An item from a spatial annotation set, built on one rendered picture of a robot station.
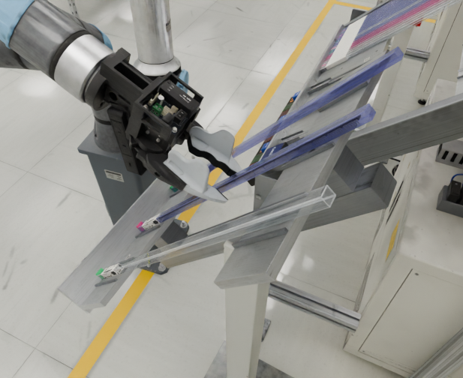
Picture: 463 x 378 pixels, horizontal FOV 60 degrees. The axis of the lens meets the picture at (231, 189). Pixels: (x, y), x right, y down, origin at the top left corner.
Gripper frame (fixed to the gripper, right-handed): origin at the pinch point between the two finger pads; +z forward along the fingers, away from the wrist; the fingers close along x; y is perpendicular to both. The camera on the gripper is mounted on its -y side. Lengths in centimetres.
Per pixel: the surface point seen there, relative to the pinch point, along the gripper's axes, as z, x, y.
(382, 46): 10, 63, -5
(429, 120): 18.4, 25.1, 9.9
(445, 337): 65, 27, -32
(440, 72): 53, 171, -53
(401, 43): 23, 129, -34
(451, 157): 40, 57, -13
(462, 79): 19.2, 33.5, 13.6
